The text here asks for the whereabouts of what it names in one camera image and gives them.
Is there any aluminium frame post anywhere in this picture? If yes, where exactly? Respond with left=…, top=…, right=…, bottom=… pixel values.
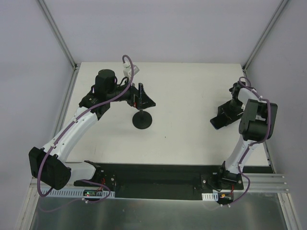
left=36, top=0, right=77, bottom=70
left=242, top=0, right=291, bottom=73

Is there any left white slotted cable duct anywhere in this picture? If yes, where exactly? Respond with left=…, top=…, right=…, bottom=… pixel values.
left=47, top=188, right=115, bottom=199

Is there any left aluminium frame post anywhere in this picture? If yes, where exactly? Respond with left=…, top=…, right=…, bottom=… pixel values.
left=36, top=0, right=77, bottom=70

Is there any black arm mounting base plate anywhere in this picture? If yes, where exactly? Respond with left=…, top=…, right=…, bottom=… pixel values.
left=73, top=162, right=250, bottom=199

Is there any aluminium front rail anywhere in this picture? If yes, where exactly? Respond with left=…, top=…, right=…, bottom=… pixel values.
left=245, top=173, right=290, bottom=193

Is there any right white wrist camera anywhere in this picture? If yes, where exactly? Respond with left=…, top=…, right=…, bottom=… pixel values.
left=237, top=87, right=258, bottom=105

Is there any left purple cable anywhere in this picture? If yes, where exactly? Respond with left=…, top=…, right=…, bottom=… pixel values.
left=35, top=55, right=135, bottom=213

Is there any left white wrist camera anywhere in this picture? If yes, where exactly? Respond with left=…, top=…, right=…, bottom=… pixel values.
left=123, top=62, right=140, bottom=78

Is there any right aluminium frame post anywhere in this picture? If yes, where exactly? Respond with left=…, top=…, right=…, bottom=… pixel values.
left=242, top=0, right=291, bottom=73

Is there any blue cased smartphone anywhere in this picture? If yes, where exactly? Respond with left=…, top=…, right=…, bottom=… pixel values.
left=210, top=114, right=228, bottom=130

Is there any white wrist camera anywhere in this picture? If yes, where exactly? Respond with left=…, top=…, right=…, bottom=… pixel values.
left=237, top=87, right=258, bottom=105
left=123, top=62, right=140, bottom=78

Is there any black phone stand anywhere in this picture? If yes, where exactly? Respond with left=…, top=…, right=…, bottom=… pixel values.
left=132, top=110, right=153, bottom=130

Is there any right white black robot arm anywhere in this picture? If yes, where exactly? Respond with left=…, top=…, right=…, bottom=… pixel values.
left=210, top=80, right=278, bottom=189

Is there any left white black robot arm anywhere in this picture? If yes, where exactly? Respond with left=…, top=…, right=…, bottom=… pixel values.
left=29, top=66, right=156, bottom=190

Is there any right white slotted cable duct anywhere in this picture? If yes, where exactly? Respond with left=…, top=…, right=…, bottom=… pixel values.
left=201, top=192, right=219, bottom=202

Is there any left green lit circuit board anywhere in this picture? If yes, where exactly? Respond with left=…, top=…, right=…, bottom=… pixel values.
left=83, top=189, right=103, bottom=197

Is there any white slotted cable duct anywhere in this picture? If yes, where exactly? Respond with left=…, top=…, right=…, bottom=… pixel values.
left=47, top=188, right=115, bottom=199
left=201, top=192, right=219, bottom=202

